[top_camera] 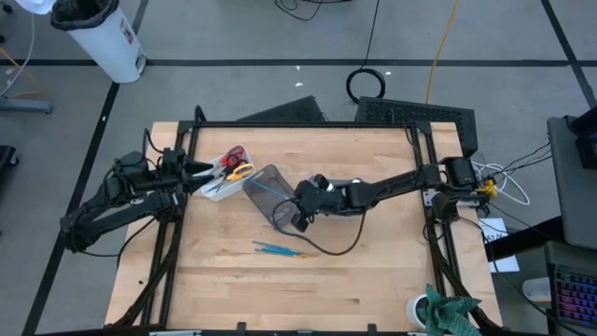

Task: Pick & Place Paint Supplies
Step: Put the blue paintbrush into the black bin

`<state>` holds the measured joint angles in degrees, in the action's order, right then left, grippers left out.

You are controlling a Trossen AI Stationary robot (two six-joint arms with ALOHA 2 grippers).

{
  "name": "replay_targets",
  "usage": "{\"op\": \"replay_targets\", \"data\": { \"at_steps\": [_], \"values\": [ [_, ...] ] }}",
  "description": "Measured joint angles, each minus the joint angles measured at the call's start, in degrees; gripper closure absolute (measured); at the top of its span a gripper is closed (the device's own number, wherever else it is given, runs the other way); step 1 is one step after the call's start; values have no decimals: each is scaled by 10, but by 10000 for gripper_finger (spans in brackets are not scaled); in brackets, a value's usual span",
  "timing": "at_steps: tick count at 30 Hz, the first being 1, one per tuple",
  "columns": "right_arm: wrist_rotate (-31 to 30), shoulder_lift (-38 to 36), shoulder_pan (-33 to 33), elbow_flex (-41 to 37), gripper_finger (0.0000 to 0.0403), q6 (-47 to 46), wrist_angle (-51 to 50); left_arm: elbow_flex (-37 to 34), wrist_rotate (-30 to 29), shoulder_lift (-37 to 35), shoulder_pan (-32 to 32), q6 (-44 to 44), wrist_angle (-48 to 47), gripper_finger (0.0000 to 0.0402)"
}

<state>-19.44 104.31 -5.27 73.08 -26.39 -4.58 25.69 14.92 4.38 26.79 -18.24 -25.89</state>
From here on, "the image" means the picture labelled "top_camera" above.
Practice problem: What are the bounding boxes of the yellow handled scissors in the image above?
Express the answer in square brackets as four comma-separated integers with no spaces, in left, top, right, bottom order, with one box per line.
[204,162,257,195]

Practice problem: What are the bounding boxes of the black desktop device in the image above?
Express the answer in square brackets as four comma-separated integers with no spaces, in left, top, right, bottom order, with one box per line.
[563,105,597,170]

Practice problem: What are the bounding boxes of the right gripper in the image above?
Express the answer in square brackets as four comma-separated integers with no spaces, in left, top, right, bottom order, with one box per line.
[290,175,358,233]

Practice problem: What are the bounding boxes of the green cloth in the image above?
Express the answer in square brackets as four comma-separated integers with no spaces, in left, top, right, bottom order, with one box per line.
[422,282,482,336]

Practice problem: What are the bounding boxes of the white paper sheet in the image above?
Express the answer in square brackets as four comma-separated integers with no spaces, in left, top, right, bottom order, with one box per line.
[478,217,521,274]

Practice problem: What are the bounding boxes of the black hanging coiled cable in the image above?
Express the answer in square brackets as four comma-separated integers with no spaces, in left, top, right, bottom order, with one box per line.
[344,0,387,105]

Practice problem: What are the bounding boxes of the yellow hanging cable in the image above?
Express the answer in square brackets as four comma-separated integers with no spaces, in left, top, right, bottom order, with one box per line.
[424,0,461,105]

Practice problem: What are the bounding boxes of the grey stand foot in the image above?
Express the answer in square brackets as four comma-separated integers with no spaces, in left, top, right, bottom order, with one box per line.
[0,95,54,116]

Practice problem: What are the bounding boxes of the black flat panel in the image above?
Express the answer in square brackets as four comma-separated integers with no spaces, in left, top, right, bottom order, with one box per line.
[236,95,327,123]

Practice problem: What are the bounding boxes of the white computer mouse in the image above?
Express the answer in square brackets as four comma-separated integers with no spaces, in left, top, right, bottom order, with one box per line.
[521,276,552,304]

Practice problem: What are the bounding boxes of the black chair base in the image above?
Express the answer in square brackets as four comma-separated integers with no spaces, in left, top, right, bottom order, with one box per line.
[0,145,20,188]

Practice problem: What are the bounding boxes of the white plastic bin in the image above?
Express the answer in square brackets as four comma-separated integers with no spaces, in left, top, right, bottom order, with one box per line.
[199,143,257,203]

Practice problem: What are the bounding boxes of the smoky transparent plastic bin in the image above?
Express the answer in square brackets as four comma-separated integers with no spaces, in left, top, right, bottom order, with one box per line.
[242,163,302,230]

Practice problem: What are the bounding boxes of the black perforated computer case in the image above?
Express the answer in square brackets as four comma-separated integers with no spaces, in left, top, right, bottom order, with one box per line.
[354,96,479,161]

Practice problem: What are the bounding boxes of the white plastic tub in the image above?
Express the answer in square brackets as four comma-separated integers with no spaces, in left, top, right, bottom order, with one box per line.
[13,0,57,16]

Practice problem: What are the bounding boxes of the white trash can black bag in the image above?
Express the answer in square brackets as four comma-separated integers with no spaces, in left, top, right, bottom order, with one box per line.
[49,0,147,85]

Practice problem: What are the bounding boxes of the white cable bundle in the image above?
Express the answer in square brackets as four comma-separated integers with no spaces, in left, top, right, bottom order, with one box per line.
[470,161,532,207]

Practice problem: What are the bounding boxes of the black aluminium table frame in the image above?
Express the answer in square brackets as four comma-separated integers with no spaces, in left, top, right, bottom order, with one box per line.
[107,105,505,336]

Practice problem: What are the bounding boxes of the yellow cable connector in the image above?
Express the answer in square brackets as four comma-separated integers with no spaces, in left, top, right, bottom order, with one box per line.
[476,179,498,198]

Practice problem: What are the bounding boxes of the backlit black keyboard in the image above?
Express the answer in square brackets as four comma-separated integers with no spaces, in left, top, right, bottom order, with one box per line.
[552,266,597,330]

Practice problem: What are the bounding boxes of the white round plant pot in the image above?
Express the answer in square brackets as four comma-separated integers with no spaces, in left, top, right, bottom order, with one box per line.
[405,294,439,330]

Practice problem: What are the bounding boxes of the red handled scissors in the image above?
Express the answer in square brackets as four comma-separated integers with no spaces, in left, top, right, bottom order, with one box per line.
[219,145,247,170]

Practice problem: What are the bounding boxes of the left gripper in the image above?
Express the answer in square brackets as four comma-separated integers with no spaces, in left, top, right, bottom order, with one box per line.
[158,147,216,195]

